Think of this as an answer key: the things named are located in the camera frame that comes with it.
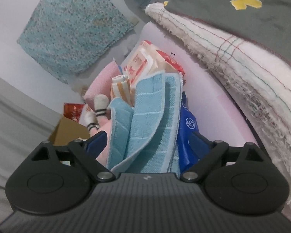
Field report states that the floral blue wall cloth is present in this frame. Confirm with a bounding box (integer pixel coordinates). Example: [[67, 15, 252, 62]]
[[17, 0, 133, 83]]

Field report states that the grey curtain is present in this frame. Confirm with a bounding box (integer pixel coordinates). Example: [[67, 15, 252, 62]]
[[0, 78, 61, 223]]

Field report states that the red snack bag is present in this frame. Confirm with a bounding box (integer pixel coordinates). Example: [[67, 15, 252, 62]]
[[63, 103, 84, 123]]

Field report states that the pink wet wipes pack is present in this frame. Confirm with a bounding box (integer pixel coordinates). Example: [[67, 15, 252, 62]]
[[122, 40, 185, 88]]

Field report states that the pink plush doll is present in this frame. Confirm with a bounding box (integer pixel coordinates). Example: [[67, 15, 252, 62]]
[[79, 94, 112, 167]]

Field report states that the orange striped cloth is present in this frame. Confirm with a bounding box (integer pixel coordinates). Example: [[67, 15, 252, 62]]
[[110, 75, 133, 107]]

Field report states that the brown cardboard box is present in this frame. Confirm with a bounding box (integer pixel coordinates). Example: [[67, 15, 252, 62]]
[[48, 116, 90, 146]]

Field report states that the blue tissue pack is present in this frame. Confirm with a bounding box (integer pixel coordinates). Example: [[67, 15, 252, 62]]
[[177, 92, 199, 173]]

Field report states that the dark grey star quilt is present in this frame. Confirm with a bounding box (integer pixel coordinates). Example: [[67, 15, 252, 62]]
[[152, 0, 291, 65]]

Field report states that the white striped blanket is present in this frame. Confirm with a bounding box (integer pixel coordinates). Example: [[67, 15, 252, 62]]
[[145, 3, 291, 183]]

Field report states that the light blue towel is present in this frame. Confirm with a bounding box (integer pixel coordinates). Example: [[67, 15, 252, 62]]
[[107, 72, 183, 175]]

